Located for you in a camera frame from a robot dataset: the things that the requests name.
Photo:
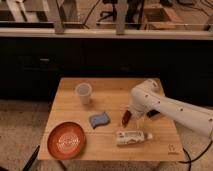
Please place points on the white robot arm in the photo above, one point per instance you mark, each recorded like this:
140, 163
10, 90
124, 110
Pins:
145, 97

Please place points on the white ceramic cup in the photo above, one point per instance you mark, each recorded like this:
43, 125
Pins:
84, 91

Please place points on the dark cabinet counter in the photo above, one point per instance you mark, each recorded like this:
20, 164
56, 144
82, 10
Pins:
32, 61

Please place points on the black office chair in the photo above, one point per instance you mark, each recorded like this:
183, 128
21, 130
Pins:
106, 14

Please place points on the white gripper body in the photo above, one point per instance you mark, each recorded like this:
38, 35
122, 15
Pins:
136, 110

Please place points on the wooden table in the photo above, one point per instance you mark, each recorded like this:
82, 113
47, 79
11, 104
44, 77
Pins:
110, 95

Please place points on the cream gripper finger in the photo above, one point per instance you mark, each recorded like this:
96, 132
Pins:
140, 123

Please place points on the black rectangular block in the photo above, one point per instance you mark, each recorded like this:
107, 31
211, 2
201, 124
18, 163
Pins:
152, 113

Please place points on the blue sponge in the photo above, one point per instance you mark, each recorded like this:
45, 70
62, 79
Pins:
99, 120

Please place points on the cardboard box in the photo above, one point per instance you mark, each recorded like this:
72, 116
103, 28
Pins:
157, 17

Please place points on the white tube bottle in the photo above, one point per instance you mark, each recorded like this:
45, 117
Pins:
132, 137

